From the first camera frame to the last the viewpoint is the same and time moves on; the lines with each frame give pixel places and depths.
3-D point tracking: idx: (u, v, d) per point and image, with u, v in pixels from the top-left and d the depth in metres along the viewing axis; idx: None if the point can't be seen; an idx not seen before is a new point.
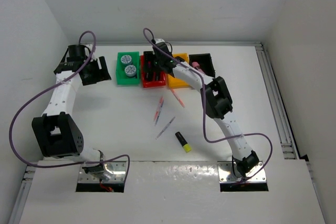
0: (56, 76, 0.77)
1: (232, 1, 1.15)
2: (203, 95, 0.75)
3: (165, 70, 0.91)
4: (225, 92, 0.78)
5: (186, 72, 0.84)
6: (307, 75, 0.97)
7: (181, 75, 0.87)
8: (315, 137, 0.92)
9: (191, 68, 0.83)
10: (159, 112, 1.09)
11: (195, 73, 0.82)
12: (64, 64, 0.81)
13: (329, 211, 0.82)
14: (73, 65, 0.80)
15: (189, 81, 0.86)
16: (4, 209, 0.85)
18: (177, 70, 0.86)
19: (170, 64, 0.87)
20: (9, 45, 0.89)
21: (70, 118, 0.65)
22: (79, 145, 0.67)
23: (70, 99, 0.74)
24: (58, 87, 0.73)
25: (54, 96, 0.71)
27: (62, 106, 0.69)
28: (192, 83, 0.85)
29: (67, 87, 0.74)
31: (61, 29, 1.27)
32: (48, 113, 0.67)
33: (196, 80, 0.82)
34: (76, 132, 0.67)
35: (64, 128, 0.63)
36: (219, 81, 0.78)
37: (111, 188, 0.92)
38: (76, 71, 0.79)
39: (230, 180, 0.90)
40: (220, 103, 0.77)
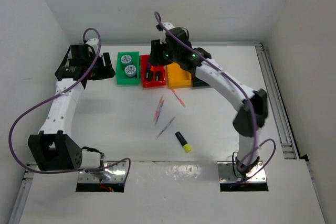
0: (56, 84, 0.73)
1: (232, 1, 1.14)
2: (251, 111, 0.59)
3: (184, 66, 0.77)
4: (265, 107, 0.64)
5: (217, 75, 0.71)
6: (307, 75, 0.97)
7: (209, 77, 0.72)
8: (315, 137, 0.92)
9: (225, 73, 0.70)
10: (159, 112, 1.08)
11: (229, 79, 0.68)
12: (65, 69, 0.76)
13: (329, 211, 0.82)
14: (75, 72, 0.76)
15: (217, 86, 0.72)
16: (4, 209, 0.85)
18: (205, 71, 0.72)
19: (191, 60, 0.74)
20: (9, 45, 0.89)
21: (68, 139, 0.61)
22: (76, 161, 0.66)
23: (69, 112, 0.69)
24: (58, 99, 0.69)
25: (53, 110, 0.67)
27: (60, 123, 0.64)
28: (224, 91, 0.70)
29: (66, 99, 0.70)
31: (61, 29, 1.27)
32: (45, 130, 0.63)
33: (231, 89, 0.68)
34: (74, 150, 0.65)
35: (61, 150, 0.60)
36: (261, 94, 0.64)
37: (111, 188, 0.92)
38: (77, 79, 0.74)
39: (229, 180, 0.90)
40: (259, 120, 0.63)
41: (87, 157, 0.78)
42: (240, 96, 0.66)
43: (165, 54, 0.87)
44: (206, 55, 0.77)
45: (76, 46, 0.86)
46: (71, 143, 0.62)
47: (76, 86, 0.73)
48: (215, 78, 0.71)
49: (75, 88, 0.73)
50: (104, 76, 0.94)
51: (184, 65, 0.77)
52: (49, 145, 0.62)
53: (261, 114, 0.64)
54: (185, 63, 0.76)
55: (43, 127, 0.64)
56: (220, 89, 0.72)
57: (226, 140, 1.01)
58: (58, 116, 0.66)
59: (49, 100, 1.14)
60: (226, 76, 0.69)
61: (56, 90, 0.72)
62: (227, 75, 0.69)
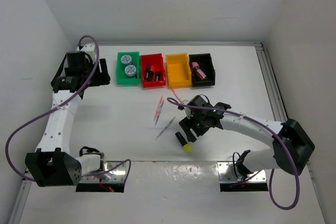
0: (53, 96, 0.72)
1: (232, 1, 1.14)
2: (284, 147, 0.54)
3: (210, 124, 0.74)
4: (304, 137, 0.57)
5: (240, 120, 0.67)
6: (307, 75, 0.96)
7: (234, 126, 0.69)
8: (315, 138, 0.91)
9: (245, 115, 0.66)
10: (159, 112, 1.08)
11: (253, 120, 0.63)
12: (61, 80, 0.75)
13: (329, 211, 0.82)
14: (71, 83, 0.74)
15: (245, 132, 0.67)
16: (4, 209, 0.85)
18: (228, 120, 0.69)
19: (216, 114, 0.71)
20: (9, 46, 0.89)
21: (65, 156, 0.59)
22: (76, 176, 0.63)
23: (66, 126, 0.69)
24: (54, 113, 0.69)
25: (50, 126, 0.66)
27: (58, 139, 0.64)
28: (254, 134, 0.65)
29: (63, 113, 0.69)
31: (61, 29, 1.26)
32: (43, 148, 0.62)
33: (257, 129, 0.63)
34: (73, 164, 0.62)
35: (58, 167, 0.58)
36: (293, 125, 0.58)
37: (111, 188, 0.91)
38: (74, 91, 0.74)
39: (230, 180, 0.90)
40: (303, 153, 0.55)
41: (90, 159, 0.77)
42: (268, 132, 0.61)
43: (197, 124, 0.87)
44: (227, 108, 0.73)
45: (72, 53, 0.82)
46: (69, 159, 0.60)
47: (74, 100, 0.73)
48: (240, 125, 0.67)
49: (72, 99, 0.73)
50: (100, 83, 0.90)
51: (210, 123, 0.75)
52: (46, 162, 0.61)
53: (304, 146, 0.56)
54: (210, 120, 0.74)
55: (40, 145, 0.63)
56: (251, 135, 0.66)
57: (226, 140, 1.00)
58: (55, 132, 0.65)
59: (49, 101, 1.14)
60: (249, 118, 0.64)
61: (52, 103, 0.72)
62: (250, 117, 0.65)
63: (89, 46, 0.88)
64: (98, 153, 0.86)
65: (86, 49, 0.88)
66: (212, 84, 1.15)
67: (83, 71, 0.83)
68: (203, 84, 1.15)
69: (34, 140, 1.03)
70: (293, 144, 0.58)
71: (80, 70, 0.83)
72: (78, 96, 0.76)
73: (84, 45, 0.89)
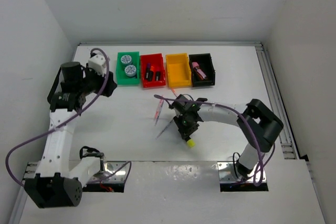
0: (50, 115, 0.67)
1: (232, 1, 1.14)
2: (245, 124, 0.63)
3: (191, 118, 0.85)
4: (268, 114, 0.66)
5: (212, 108, 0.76)
6: (307, 75, 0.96)
7: (209, 115, 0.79)
8: (316, 137, 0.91)
9: (217, 103, 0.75)
10: (159, 112, 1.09)
11: (222, 107, 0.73)
12: (58, 97, 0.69)
13: (329, 211, 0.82)
14: (69, 101, 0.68)
15: (219, 118, 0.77)
16: (4, 209, 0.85)
18: (203, 111, 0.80)
19: (195, 108, 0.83)
20: (9, 45, 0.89)
21: (65, 182, 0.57)
22: (76, 196, 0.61)
23: (65, 147, 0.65)
24: (52, 134, 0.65)
25: (49, 148, 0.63)
27: (57, 163, 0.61)
28: (226, 118, 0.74)
29: (62, 134, 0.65)
31: (60, 29, 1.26)
32: (41, 172, 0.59)
33: (227, 112, 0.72)
34: (73, 187, 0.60)
35: (58, 192, 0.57)
36: (256, 105, 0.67)
37: (111, 188, 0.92)
38: (71, 110, 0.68)
39: (230, 180, 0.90)
40: (268, 130, 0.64)
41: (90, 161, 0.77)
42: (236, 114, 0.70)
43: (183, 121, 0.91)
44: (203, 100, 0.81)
45: (67, 67, 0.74)
46: (69, 183, 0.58)
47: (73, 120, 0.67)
48: (213, 113, 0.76)
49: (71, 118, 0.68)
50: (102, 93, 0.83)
51: (192, 118, 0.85)
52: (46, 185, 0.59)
53: (269, 124, 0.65)
54: (192, 115, 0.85)
55: (38, 169, 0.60)
56: (223, 119, 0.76)
57: (227, 140, 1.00)
58: (54, 155, 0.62)
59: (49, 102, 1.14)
60: (218, 105, 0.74)
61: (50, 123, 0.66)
62: (219, 104, 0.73)
63: (99, 57, 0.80)
64: (97, 155, 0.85)
65: (96, 62, 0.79)
66: (212, 83, 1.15)
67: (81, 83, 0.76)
68: (203, 84, 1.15)
69: (35, 140, 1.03)
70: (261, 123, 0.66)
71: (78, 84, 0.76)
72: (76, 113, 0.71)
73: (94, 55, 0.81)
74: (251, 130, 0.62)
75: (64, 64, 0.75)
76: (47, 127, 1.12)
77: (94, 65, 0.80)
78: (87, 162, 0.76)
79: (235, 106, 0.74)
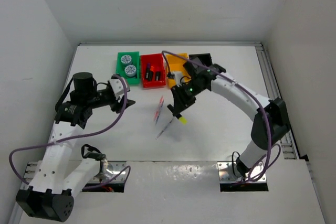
0: (52, 127, 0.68)
1: (231, 1, 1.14)
2: (265, 119, 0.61)
3: (201, 85, 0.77)
4: (284, 116, 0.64)
5: (230, 86, 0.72)
6: (307, 75, 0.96)
7: (222, 90, 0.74)
8: (316, 137, 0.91)
9: (238, 83, 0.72)
10: (159, 111, 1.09)
11: (243, 89, 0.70)
12: (64, 108, 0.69)
13: (329, 211, 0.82)
14: (74, 115, 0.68)
15: (231, 98, 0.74)
16: (4, 210, 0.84)
18: (218, 84, 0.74)
19: (208, 74, 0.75)
20: (9, 45, 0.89)
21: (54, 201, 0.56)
22: (65, 211, 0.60)
23: (63, 163, 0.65)
24: (51, 148, 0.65)
25: (45, 162, 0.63)
27: (50, 180, 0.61)
28: (240, 103, 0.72)
29: (60, 149, 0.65)
31: (60, 29, 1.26)
32: (34, 185, 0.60)
33: (245, 99, 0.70)
34: (63, 203, 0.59)
35: (47, 208, 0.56)
36: (279, 104, 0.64)
37: (111, 188, 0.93)
38: (75, 124, 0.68)
39: (230, 180, 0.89)
40: (276, 129, 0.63)
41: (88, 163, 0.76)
42: (254, 105, 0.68)
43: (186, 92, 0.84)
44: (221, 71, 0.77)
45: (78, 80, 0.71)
46: (58, 201, 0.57)
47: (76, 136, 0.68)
48: (230, 91, 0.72)
49: (73, 132, 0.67)
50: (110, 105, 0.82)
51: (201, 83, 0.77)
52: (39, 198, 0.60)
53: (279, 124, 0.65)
54: (202, 80, 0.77)
55: (33, 181, 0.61)
56: (235, 102, 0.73)
57: (227, 140, 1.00)
58: (49, 170, 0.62)
59: (49, 102, 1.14)
60: (239, 86, 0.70)
61: (52, 134, 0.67)
62: (241, 85, 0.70)
63: (118, 84, 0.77)
64: (98, 158, 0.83)
65: (113, 87, 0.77)
66: None
67: (90, 95, 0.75)
68: None
69: (35, 140, 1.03)
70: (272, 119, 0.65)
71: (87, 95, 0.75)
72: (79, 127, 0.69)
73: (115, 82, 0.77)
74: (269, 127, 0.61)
75: (76, 74, 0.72)
76: (47, 127, 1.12)
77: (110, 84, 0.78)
78: (87, 164, 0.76)
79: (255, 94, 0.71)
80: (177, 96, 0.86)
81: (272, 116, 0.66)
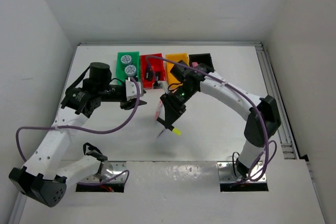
0: (57, 112, 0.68)
1: (231, 1, 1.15)
2: (259, 117, 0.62)
3: (190, 87, 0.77)
4: (276, 114, 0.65)
5: (221, 87, 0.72)
6: (307, 75, 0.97)
7: (212, 91, 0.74)
8: (316, 137, 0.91)
9: (228, 83, 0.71)
10: (159, 112, 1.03)
11: (233, 89, 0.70)
12: (72, 94, 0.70)
13: (329, 211, 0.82)
14: (80, 102, 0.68)
15: (222, 99, 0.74)
16: (4, 210, 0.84)
18: (208, 85, 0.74)
19: (197, 77, 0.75)
20: (9, 45, 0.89)
21: (43, 185, 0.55)
22: (55, 198, 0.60)
23: (60, 150, 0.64)
24: (52, 132, 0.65)
25: (42, 145, 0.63)
27: (43, 163, 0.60)
28: (232, 103, 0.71)
29: (60, 136, 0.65)
31: (60, 29, 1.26)
32: (28, 167, 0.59)
33: (237, 99, 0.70)
34: (53, 190, 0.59)
35: (36, 192, 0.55)
36: (270, 102, 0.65)
37: (111, 188, 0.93)
38: (79, 113, 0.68)
39: (230, 180, 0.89)
40: (269, 127, 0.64)
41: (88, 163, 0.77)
42: (247, 104, 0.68)
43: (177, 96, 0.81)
44: (209, 71, 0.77)
45: (94, 70, 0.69)
46: (48, 187, 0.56)
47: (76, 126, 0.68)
48: (220, 91, 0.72)
49: (75, 121, 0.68)
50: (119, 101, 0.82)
51: (190, 86, 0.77)
52: None
53: (271, 120, 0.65)
54: (191, 82, 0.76)
55: (27, 161, 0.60)
56: (227, 102, 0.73)
57: (227, 140, 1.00)
58: (44, 154, 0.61)
59: (49, 102, 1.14)
60: (230, 86, 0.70)
61: (55, 119, 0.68)
62: (231, 85, 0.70)
63: (134, 87, 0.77)
64: (99, 158, 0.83)
65: (127, 90, 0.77)
66: None
67: (102, 87, 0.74)
68: None
69: (35, 140, 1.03)
70: (263, 117, 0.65)
71: (100, 86, 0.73)
72: (83, 116, 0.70)
73: (131, 85, 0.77)
74: (263, 125, 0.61)
75: (94, 63, 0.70)
76: (47, 127, 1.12)
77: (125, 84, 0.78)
78: (87, 162, 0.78)
79: (247, 93, 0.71)
80: (169, 103, 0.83)
81: (264, 113, 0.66)
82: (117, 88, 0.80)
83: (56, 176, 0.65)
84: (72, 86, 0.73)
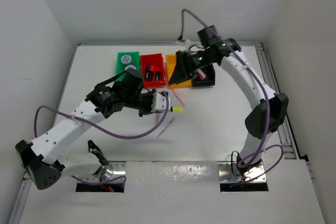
0: (80, 103, 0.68)
1: (231, 1, 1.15)
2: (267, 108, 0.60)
3: (212, 56, 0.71)
4: (282, 113, 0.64)
5: (241, 70, 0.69)
6: (307, 75, 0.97)
7: (231, 70, 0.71)
8: (316, 137, 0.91)
9: (250, 67, 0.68)
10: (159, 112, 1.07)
11: (252, 75, 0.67)
12: (99, 91, 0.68)
13: (329, 211, 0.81)
14: (103, 103, 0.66)
15: (238, 82, 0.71)
16: (4, 210, 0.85)
18: (229, 65, 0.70)
19: (223, 49, 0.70)
20: (9, 46, 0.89)
21: (39, 168, 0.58)
22: (46, 182, 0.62)
23: (69, 138, 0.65)
24: (68, 119, 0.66)
25: (54, 129, 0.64)
27: (47, 146, 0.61)
28: (246, 88, 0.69)
29: (73, 126, 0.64)
31: (60, 29, 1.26)
32: (34, 145, 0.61)
33: (252, 86, 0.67)
34: (46, 175, 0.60)
35: (31, 171, 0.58)
36: (282, 99, 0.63)
37: (110, 188, 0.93)
38: (98, 111, 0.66)
39: (230, 180, 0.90)
40: (271, 121, 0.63)
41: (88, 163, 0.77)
42: (260, 95, 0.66)
43: (196, 58, 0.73)
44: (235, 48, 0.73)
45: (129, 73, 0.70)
46: (43, 170, 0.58)
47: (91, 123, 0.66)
48: (239, 73, 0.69)
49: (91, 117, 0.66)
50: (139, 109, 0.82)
51: (211, 56, 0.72)
52: None
53: (274, 117, 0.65)
54: (214, 52, 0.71)
55: (35, 139, 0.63)
56: (242, 85, 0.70)
57: (227, 139, 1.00)
58: (52, 138, 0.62)
59: (49, 101, 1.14)
60: (251, 72, 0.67)
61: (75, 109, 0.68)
62: (252, 71, 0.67)
63: (163, 102, 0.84)
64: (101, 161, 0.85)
65: (157, 101, 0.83)
66: (212, 84, 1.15)
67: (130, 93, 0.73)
68: (203, 84, 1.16)
69: None
70: None
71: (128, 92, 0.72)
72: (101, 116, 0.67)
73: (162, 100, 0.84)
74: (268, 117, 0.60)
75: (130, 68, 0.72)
76: (47, 127, 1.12)
77: (155, 97, 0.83)
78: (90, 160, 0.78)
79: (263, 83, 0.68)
80: (182, 62, 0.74)
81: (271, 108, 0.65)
82: (144, 98, 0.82)
83: (56, 161, 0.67)
84: (102, 83, 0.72)
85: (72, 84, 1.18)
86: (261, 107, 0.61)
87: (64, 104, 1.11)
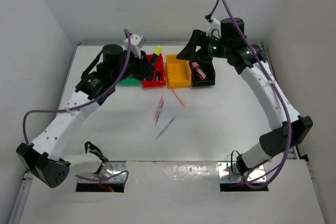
0: (71, 95, 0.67)
1: (232, 1, 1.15)
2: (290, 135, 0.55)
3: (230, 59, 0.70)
4: (302, 136, 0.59)
5: (265, 85, 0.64)
6: (307, 75, 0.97)
7: (253, 83, 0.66)
8: (316, 137, 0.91)
9: (274, 84, 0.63)
10: (159, 112, 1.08)
11: (276, 94, 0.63)
12: (87, 80, 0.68)
13: (329, 211, 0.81)
14: (95, 88, 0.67)
15: (258, 95, 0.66)
16: (4, 210, 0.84)
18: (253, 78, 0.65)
19: (244, 54, 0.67)
20: (9, 46, 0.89)
21: (48, 164, 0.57)
22: (56, 179, 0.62)
23: (69, 131, 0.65)
24: (63, 114, 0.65)
25: (51, 125, 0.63)
27: (50, 142, 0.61)
28: (267, 104, 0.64)
29: (70, 117, 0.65)
31: (60, 28, 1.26)
32: (35, 145, 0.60)
33: (274, 105, 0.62)
34: (55, 171, 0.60)
35: (39, 170, 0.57)
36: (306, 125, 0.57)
37: (110, 188, 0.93)
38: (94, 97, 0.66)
39: (230, 180, 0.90)
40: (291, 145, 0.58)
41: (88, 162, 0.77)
42: (282, 116, 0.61)
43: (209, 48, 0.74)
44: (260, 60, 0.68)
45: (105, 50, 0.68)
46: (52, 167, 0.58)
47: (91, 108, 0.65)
48: (262, 88, 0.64)
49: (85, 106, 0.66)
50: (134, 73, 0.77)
51: (229, 57, 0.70)
52: None
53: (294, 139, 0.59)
54: (232, 55, 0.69)
55: (34, 139, 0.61)
56: (261, 100, 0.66)
57: (227, 139, 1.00)
58: (52, 134, 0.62)
59: (49, 101, 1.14)
60: (276, 89, 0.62)
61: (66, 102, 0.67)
62: (276, 88, 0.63)
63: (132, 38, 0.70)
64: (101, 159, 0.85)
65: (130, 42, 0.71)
66: (212, 83, 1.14)
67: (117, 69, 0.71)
68: (203, 84, 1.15)
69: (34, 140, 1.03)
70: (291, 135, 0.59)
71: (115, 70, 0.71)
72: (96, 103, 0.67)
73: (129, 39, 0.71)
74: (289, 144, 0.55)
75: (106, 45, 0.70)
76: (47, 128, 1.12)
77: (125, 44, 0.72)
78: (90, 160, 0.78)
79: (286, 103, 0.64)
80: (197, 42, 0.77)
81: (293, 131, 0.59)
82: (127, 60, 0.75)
83: (61, 159, 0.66)
84: (85, 72, 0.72)
85: (72, 84, 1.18)
86: (282, 130, 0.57)
87: (64, 104, 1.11)
